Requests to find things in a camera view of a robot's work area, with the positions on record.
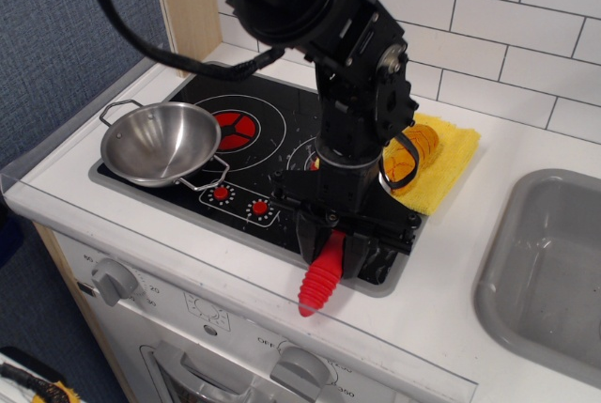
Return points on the yellow towel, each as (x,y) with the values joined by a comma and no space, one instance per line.
(445,151)

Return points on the wooden side post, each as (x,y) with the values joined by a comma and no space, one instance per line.
(192,26)

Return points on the yellow black object bottom left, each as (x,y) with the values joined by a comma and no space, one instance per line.
(44,391)

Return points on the black toy stovetop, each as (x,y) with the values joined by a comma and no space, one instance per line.
(266,126)

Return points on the red handled metal spoon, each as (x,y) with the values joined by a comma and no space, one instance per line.
(322,276)

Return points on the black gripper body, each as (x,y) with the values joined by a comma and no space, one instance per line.
(351,201)

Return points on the grey oven knob right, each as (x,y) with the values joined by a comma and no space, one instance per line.
(301,372)

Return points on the grey oven knob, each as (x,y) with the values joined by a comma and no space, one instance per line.
(113,281)
(301,372)

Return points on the grey oven knob left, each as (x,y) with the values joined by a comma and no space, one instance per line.
(113,281)

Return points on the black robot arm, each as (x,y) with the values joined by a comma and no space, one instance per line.
(360,56)

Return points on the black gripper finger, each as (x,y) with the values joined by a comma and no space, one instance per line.
(312,234)
(357,248)

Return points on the steel bowl with handles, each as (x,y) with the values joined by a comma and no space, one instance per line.
(161,144)

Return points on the grey sink basin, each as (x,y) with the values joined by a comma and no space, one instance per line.
(539,291)

